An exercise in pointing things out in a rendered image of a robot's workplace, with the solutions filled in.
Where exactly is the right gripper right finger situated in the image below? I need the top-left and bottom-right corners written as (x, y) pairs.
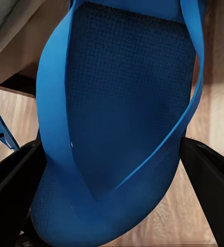
top-left (179, 137), bottom-right (224, 247)

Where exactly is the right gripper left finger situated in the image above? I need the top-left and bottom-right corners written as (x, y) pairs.
top-left (0, 139), bottom-right (47, 247)

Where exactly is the sandal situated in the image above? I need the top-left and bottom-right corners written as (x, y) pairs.
top-left (0, 115), bottom-right (19, 151)
top-left (30, 0), bottom-right (208, 247)

